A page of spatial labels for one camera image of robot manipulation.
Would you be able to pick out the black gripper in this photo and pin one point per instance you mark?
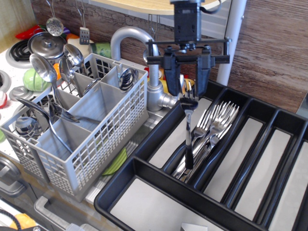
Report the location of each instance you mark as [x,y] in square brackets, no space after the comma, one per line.
[188,47]

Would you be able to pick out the steel fork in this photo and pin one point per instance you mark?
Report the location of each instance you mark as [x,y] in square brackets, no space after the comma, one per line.
[215,135]
[225,115]
[200,131]
[189,103]

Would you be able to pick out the grey plastic cutlery basket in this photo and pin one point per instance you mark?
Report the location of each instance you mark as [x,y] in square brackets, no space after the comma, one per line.
[72,156]

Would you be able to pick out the black cutlery tray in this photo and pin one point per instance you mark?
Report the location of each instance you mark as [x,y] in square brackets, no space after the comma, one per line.
[254,179]

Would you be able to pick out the steel spoon lying in basket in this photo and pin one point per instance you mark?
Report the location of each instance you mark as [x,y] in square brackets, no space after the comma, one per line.
[56,109]

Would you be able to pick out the red yellow toy food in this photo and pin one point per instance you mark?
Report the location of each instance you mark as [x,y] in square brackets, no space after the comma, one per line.
[161,72]

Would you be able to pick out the silver toy faucet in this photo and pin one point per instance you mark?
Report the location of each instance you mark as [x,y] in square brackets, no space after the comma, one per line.
[156,98]

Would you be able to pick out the steel spoon right compartment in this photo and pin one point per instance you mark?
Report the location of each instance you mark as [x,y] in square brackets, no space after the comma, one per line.
[127,79]

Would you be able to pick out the wooden shelf board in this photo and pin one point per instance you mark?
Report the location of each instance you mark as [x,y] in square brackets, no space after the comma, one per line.
[159,7]

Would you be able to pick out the white metal pole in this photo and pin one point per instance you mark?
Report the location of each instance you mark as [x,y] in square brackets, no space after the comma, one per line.
[236,16]

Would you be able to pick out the steel spoon tucked centre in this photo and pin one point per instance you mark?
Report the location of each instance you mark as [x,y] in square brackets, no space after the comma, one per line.
[90,86]

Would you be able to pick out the hanging small steel spatula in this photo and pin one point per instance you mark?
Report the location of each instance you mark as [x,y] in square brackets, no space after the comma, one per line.
[84,33]

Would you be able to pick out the green plastic plate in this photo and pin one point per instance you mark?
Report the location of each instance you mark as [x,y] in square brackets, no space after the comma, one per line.
[116,163]

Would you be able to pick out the steel spoon upper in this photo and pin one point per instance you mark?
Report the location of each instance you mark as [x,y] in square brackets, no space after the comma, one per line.
[75,56]

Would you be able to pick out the steel spoon middle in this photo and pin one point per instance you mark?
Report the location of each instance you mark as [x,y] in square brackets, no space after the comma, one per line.
[68,74]

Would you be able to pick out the hanging steel skimmer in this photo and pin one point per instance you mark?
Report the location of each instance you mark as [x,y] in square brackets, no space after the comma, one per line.
[54,25]

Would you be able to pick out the large steel spoon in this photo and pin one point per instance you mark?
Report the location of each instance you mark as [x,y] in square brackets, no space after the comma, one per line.
[47,72]

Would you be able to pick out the steel toy pot with lid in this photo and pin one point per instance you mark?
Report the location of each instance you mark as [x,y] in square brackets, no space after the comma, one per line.
[47,45]

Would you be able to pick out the green toy cabbage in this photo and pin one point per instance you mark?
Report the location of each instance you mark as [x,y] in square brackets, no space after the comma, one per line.
[33,82]

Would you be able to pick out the steel ladle spoon front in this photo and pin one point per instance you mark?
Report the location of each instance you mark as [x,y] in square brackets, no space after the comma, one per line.
[47,116]

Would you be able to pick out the red toy pepper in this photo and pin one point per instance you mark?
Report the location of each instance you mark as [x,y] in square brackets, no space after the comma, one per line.
[30,32]

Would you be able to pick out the black stove burner coil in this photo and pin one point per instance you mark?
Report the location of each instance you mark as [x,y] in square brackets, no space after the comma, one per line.
[20,51]

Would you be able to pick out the steel spoon left round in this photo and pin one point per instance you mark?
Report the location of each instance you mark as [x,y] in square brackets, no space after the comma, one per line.
[28,127]

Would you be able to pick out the yellow object bottom left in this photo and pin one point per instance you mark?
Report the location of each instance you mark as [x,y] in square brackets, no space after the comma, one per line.
[25,221]

